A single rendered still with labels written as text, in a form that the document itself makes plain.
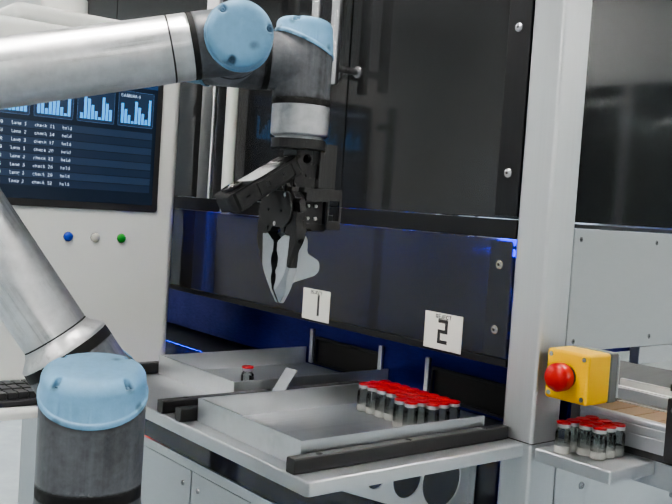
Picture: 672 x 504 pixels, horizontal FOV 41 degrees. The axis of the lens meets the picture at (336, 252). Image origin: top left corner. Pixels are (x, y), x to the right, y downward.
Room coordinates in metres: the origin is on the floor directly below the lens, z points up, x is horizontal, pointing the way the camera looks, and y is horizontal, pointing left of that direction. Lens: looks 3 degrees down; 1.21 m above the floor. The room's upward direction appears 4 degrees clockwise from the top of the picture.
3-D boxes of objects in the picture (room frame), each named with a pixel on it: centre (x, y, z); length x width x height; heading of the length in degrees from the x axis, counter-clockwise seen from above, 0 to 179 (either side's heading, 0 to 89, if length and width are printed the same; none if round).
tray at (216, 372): (1.66, 0.10, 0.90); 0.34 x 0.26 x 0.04; 129
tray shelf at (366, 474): (1.49, 0.05, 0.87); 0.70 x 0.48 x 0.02; 39
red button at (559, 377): (1.25, -0.33, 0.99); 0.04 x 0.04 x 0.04; 39
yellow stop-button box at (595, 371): (1.28, -0.36, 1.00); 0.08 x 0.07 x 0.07; 129
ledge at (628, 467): (1.29, -0.40, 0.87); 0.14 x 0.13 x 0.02; 129
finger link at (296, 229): (1.14, 0.06, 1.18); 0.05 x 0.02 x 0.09; 38
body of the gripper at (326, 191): (1.18, 0.05, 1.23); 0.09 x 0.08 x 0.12; 128
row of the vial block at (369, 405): (1.40, -0.11, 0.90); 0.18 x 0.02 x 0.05; 39
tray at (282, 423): (1.33, -0.02, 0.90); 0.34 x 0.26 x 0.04; 129
